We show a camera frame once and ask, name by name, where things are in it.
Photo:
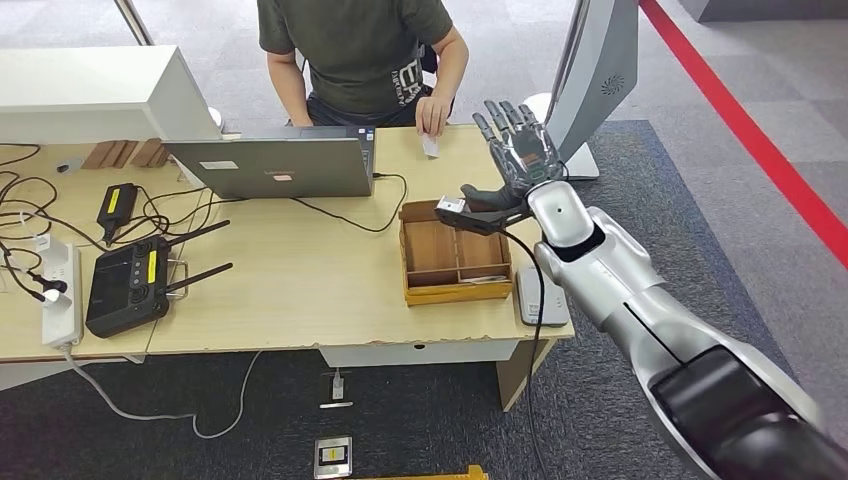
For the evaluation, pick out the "red floor tape stripe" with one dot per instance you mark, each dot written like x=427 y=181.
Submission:
x=748 y=132

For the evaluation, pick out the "pale room key card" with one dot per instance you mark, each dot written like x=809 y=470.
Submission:
x=482 y=279

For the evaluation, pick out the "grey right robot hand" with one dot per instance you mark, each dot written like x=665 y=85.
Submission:
x=526 y=156

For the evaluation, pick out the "wooden block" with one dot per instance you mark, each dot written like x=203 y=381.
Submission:
x=93 y=158
x=128 y=154
x=114 y=154
x=151 y=154

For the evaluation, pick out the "white plug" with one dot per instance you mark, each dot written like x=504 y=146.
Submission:
x=58 y=299

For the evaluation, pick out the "metal floor socket plate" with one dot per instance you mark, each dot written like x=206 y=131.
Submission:
x=333 y=457

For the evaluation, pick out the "large white box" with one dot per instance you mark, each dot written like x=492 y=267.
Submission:
x=86 y=93

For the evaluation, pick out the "wooden compartment tray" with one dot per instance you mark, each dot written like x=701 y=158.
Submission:
x=430 y=255

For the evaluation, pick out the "person's left hand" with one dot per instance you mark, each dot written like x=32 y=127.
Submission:
x=434 y=114

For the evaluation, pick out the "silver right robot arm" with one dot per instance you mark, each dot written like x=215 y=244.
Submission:
x=629 y=291

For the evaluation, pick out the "white power strip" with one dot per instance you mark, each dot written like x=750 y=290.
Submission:
x=63 y=318

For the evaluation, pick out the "black adapter with yellow label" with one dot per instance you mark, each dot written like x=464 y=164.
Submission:
x=116 y=205

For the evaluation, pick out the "black plug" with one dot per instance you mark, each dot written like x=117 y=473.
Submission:
x=52 y=285

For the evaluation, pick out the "grey kiosk display stand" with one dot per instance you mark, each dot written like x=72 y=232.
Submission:
x=596 y=60

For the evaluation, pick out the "person's left forearm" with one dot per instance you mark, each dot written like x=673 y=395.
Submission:
x=452 y=63

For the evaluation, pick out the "person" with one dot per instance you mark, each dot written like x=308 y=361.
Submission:
x=358 y=53

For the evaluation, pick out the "grey laptop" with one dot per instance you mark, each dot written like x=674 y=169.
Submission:
x=278 y=169

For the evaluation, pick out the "floor outlet with white plug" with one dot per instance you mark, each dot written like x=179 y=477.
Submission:
x=337 y=391

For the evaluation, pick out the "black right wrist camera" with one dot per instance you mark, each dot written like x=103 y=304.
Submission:
x=477 y=222

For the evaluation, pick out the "white card reader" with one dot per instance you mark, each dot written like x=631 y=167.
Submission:
x=526 y=305

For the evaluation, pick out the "person's right forearm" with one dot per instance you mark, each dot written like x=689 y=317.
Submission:
x=291 y=93

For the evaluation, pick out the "white round stand base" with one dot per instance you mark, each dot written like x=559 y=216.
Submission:
x=216 y=118

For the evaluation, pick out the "metal door frame post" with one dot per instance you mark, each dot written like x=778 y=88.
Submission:
x=136 y=23

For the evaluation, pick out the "white ID card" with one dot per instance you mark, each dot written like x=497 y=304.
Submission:
x=430 y=146

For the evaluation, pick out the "black controller with antennas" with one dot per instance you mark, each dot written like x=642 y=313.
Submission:
x=119 y=291

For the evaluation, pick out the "yellow board edge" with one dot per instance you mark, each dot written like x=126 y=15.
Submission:
x=430 y=476

